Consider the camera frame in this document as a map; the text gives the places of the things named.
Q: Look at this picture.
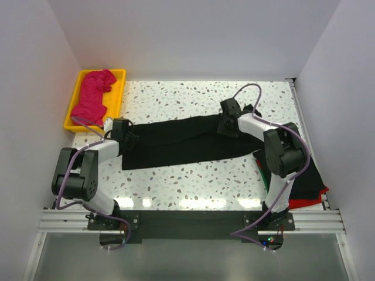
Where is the folded green t shirt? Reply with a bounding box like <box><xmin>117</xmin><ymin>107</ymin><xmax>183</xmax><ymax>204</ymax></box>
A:
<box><xmin>255</xmin><ymin>159</ymin><xmax>269</xmax><ymax>192</ymax></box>

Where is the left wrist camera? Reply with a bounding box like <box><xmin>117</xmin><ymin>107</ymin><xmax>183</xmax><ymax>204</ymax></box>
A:
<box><xmin>103</xmin><ymin>117</ymin><xmax>114</xmax><ymax>132</ymax></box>

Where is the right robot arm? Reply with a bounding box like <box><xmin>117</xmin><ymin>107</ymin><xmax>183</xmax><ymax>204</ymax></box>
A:
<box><xmin>217</xmin><ymin>98</ymin><xmax>311</xmax><ymax>231</ymax></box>

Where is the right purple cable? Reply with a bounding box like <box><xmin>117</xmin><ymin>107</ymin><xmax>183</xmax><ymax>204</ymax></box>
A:
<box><xmin>230</xmin><ymin>84</ymin><xmax>311</xmax><ymax>244</ymax></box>

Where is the yellow plastic bin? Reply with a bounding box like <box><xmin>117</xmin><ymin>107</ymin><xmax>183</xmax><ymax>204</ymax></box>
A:
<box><xmin>63</xmin><ymin>69</ymin><xmax>126</xmax><ymax>133</ymax></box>

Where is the folded red t shirt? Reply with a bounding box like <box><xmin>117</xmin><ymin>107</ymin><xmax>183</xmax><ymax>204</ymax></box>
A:
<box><xmin>256</xmin><ymin>157</ymin><xmax>329</xmax><ymax>210</ymax></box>

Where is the pink crumpled t shirt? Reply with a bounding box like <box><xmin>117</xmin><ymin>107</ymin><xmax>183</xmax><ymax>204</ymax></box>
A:
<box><xmin>70</xmin><ymin>69</ymin><xmax>117</xmax><ymax>126</ymax></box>

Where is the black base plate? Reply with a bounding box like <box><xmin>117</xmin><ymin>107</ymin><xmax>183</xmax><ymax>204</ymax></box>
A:
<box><xmin>87</xmin><ymin>209</ymin><xmax>296</xmax><ymax>244</ymax></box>

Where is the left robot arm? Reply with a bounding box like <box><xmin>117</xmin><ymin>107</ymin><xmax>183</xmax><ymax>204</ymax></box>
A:
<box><xmin>52</xmin><ymin>118</ymin><xmax>139</xmax><ymax>231</ymax></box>

